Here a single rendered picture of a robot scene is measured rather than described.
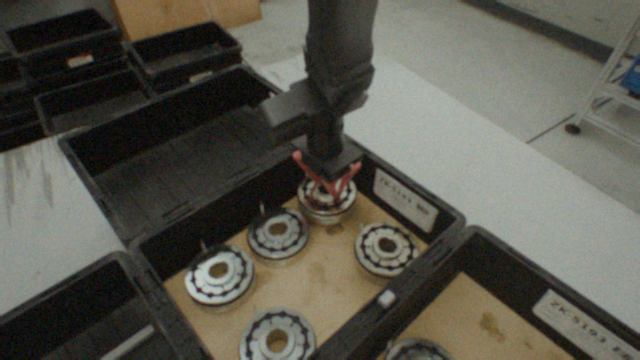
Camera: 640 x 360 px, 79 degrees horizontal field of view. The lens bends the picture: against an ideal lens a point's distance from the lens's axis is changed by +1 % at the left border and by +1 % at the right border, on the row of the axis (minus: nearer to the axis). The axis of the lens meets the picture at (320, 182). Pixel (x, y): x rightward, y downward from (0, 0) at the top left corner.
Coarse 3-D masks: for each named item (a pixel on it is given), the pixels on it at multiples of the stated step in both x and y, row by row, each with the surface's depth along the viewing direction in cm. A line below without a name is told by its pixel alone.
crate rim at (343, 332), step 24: (360, 144) 68; (264, 168) 64; (384, 168) 64; (216, 192) 60; (432, 192) 60; (456, 216) 57; (144, 240) 54; (144, 264) 51; (408, 264) 52; (384, 288) 49; (168, 312) 47; (360, 312) 47; (192, 336) 45; (336, 336) 45
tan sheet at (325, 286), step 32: (320, 224) 68; (352, 224) 68; (320, 256) 64; (352, 256) 64; (256, 288) 60; (288, 288) 60; (320, 288) 60; (352, 288) 60; (192, 320) 57; (224, 320) 57; (320, 320) 57; (224, 352) 53
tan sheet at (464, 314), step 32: (448, 288) 60; (480, 288) 60; (416, 320) 57; (448, 320) 57; (480, 320) 57; (512, 320) 57; (384, 352) 53; (480, 352) 53; (512, 352) 54; (544, 352) 54
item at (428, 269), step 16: (464, 240) 54; (496, 240) 54; (448, 256) 52; (512, 256) 52; (432, 272) 51; (544, 272) 51; (416, 288) 49; (560, 288) 49; (400, 304) 48; (592, 304) 48; (368, 320) 46; (384, 320) 46; (608, 320) 46; (352, 336) 45; (368, 336) 45; (624, 336) 45; (336, 352) 44; (352, 352) 44
